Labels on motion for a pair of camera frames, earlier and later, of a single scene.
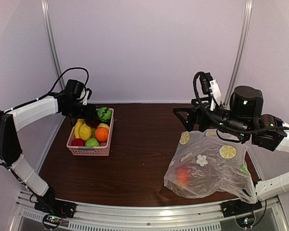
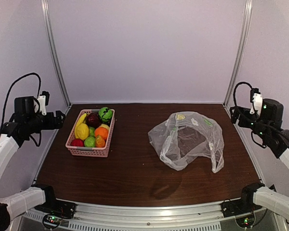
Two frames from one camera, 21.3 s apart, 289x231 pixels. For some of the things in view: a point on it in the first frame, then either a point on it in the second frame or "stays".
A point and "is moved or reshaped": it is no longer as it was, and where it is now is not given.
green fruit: [104, 114] stays
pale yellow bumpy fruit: [102, 124] stays
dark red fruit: [93, 122] stays
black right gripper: [202, 109] to [234, 117]
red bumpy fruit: [78, 142] stays
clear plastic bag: [204, 165] is moved or reshaped
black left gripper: [88, 114] to [50, 124]
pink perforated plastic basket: [102, 150] stays
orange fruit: [101, 134] stays
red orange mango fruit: [183, 173] to [99, 141]
